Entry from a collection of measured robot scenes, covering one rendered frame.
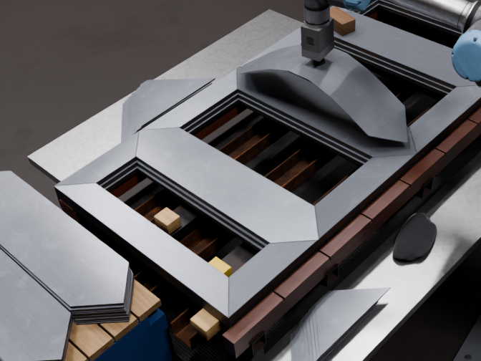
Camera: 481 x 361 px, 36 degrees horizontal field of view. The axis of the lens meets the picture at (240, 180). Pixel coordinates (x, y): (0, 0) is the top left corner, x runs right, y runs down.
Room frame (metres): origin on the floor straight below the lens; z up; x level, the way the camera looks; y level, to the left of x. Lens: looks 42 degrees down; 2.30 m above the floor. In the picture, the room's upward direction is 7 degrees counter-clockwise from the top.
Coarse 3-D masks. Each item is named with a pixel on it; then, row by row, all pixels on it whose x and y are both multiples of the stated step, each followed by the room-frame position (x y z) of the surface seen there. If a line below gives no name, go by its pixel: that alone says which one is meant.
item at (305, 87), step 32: (384, 0) 2.54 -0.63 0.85; (448, 32) 2.31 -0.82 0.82; (384, 64) 2.13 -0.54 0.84; (256, 96) 2.00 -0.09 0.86; (288, 96) 1.98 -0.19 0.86; (320, 96) 1.96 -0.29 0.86; (192, 128) 1.90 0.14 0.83; (288, 128) 1.86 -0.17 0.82; (320, 128) 1.79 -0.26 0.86; (352, 128) 1.77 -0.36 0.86; (448, 128) 1.73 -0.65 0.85; (352, 160) 1.67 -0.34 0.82; (416, 160) 1.62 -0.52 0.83; (96, 224) 1.52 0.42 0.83; (224, 224) 1.45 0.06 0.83; (224, 320) 1.12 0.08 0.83
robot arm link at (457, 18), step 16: (400, 0) 1.83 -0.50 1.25; (416, 0) 1.80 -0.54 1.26; (432, 0) 1.78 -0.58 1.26; (448, 0) 1.77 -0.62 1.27; (464, 0) 1.76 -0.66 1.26; (432, 16) 1.77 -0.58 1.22; (448, 16) 1.74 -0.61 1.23; (464, 16) 1.71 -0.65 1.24; (480, 16) 1.68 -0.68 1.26; (464, 32) 1.70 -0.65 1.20
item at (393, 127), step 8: (400, 112) 1.74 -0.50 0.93; (392, 120) 1.71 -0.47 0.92; (400, 120) 1.71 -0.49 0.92; (376, 128) 1.67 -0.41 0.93; (384, 128) 1.68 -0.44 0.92; (392, 128) 1.68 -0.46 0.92; (400, 128) 1.69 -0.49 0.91; (376, 136) 1.65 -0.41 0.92; (384, 136) 1.65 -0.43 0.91; (392, 136) 1.66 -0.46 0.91
